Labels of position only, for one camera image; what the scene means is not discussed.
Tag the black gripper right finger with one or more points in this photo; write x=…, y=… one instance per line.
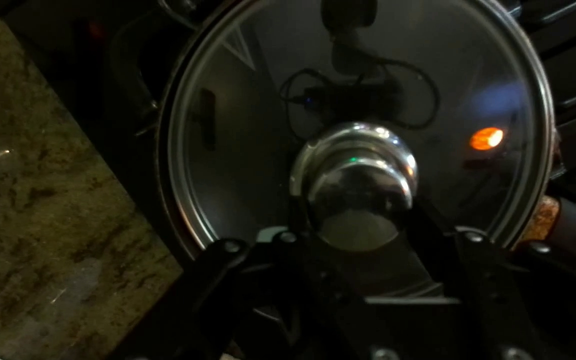
x=514, y=301

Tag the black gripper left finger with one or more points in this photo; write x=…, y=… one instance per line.
x=260, y=301

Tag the glass pot lid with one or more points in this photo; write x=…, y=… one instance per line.
x=249, y=132

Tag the black gas stove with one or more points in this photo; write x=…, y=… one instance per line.
x=568, y=41

